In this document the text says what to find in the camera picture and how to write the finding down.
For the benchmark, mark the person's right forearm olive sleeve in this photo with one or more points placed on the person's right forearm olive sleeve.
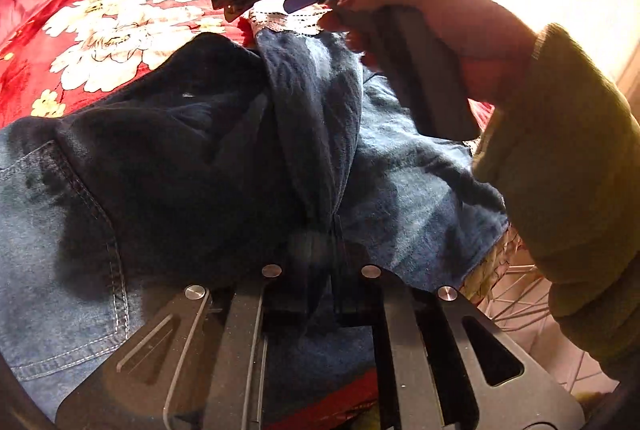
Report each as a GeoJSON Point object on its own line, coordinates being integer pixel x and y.
{"type": "Point", "coordinates": [575, 170]}

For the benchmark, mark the blue denim pants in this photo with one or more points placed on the blue denim pants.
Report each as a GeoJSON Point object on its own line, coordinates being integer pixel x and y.
{"type": "Point", "coordinates": [200, 170]}

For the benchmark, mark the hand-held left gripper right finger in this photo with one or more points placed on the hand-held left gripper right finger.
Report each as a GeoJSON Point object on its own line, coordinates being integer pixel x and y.
{"type": "Point", "coordinates": [352, 300]}

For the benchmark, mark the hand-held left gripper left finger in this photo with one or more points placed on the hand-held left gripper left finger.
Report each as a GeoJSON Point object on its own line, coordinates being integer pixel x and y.
{"type": "Point", "coordinates": [285, 305]}

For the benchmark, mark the red floral blanket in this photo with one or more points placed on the red floral blanket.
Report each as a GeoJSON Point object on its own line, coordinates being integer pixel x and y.
{"type": "Point", "coordinates": [130, 30]}

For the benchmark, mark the person's right hand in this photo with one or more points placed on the person's right hand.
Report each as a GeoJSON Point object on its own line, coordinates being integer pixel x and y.
{"type": "Point", "coordinates": [465, 15]}

